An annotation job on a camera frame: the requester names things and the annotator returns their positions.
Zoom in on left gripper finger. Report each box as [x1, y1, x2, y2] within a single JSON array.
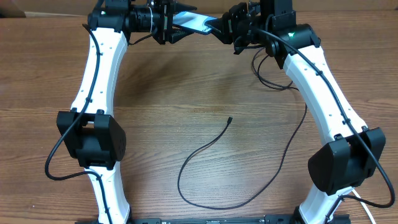
[[171, 1, 197, 14], [169, 29, 194, 43]]

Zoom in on blue Galaxy smartphone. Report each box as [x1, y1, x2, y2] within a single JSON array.
[[173, 11, 216, 35]]

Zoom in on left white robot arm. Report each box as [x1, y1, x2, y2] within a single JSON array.
[[55, 0, 196, 223]]

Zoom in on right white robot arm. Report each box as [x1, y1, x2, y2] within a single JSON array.
[[207, 0, 386, 223]]

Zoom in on cardboard backdrop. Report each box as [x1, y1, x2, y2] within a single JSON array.
[[1, 0, 397, 17]]

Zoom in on black charging cable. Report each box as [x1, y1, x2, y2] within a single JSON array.
[[177, 47, 308, 210]]

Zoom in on white power strip cord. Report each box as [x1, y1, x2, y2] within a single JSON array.
[[351, 188, 377, 224]]

